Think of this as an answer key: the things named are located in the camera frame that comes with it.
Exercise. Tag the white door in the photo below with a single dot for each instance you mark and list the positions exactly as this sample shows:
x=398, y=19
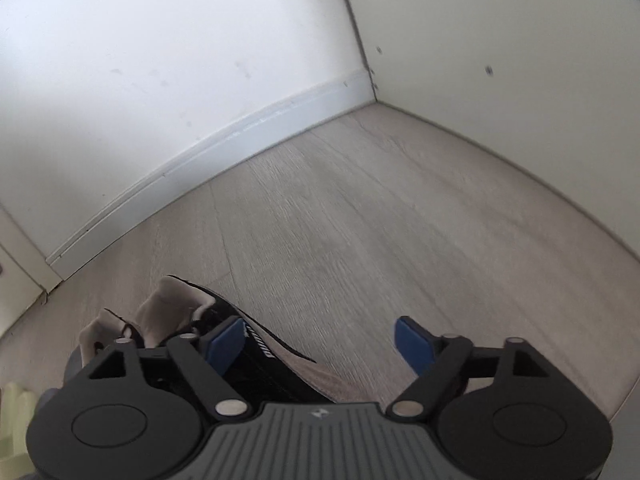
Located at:
x=15, y=260

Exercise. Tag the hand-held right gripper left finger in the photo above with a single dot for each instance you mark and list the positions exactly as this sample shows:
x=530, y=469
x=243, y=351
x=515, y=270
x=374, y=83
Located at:
x=225, y=345

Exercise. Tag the black suede sneaker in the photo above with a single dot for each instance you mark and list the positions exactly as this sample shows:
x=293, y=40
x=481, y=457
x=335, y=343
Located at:
x=102, y=327
x=260, y=365

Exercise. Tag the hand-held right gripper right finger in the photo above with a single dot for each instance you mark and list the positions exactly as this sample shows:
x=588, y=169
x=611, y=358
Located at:
x=415, y=347

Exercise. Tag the white cabinet panel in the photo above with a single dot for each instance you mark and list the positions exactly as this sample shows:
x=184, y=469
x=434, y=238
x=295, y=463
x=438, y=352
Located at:
x=500, y=85

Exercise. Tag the pale green foam slide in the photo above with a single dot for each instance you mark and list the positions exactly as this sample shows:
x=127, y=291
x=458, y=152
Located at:
x=15, y=420

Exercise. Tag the grey foam slide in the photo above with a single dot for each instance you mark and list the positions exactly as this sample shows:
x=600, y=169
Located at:
x=70, y=365

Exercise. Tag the white baseboard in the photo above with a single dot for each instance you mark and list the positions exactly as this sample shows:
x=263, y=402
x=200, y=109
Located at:
x=200, y=155

